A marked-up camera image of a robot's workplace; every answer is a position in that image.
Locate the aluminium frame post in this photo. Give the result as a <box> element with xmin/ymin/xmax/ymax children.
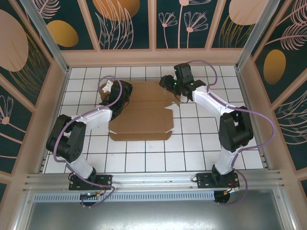
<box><xmin>20</xmin><ymin>0</ymin><xmax>71</xmax><ymax>74</ymax></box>
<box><xmin>235</xmin><ymin>0</ymin><xmax>280</xmax><ymax>70</ymax></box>

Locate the slotted grey cable duct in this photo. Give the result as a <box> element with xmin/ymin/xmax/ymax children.
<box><xmin>33</xmin><ymin>191</ymin><xmax>216</xmax><ymax>202</ymax></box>

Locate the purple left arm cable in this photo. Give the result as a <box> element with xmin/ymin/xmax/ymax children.
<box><xmin>53</xmin><ymin>75</ymin><xmax>124</xmax><ymax>208</ymax></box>

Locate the aluminium mounting rail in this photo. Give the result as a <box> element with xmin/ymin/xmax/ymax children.
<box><xmin>23</xmin><ymin>169</ymin><xmax>287</xmax><ymax>192</ymax></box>

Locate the brown cardboard box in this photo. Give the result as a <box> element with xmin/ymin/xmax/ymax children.
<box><xmin>99</xmin><ymin>80</ymin><xmax>180</xmax><ymax>142</ymax></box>

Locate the grey metal sheet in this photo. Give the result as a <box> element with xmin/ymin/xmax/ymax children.
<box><xmin>14</xmin><ymin>189</ymin><xmax>297</xmax><ymax>230</ymax></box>

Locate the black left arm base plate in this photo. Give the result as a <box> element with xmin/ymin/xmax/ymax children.
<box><xmin>69</xmin><ymin>174</ymin><xmax>113</xmax><ymax>191</ymax></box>

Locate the aluminium side rail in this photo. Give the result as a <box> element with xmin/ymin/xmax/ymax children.
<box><xmin>236</xmin><ymin>68</ymin><xmax>274</xmax><ymax>171</ymax></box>

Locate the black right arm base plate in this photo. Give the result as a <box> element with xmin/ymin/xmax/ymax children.
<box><xmin>196</xmin><ymin>172</ymin><xmax>240</xmax><ymax>190</ymax></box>

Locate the yellow power connector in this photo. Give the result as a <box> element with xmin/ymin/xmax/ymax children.
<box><xmin>80</xmin><ymin>191</ymin><xmax>102</xmax><ymax>200</ymax></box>
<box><xmin>223</xmin><ymin>186</ymin><xmax>240</xmax><ymax>195</ymax></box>

